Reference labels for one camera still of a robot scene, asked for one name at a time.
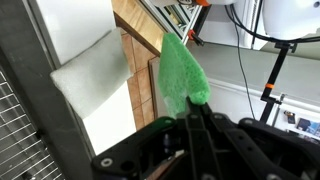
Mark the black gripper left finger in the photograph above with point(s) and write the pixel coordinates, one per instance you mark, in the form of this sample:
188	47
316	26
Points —
133	146

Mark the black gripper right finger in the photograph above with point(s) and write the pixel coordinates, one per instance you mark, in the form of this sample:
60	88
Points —
233	150

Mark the white sponge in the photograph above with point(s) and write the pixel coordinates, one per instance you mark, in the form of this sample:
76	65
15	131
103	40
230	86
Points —
90	76

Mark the green sponge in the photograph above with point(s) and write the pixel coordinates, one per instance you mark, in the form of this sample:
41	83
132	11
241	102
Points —
180	70

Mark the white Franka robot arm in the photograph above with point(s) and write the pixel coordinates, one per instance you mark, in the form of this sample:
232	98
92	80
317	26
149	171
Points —
290	16

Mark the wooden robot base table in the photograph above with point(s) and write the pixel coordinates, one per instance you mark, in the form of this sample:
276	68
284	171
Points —
140	20

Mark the white refrigerator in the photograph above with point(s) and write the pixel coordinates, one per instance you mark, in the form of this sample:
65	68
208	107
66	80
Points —
233	100

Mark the black stand with orange clamp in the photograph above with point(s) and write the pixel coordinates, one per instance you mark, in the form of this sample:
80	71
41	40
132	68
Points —
270	86

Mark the photo sheet on fridge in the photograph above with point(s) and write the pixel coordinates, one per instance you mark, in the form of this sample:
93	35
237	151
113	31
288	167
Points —
305	125

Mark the steel sink grid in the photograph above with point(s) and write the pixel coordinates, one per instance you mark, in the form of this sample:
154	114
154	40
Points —
20	143

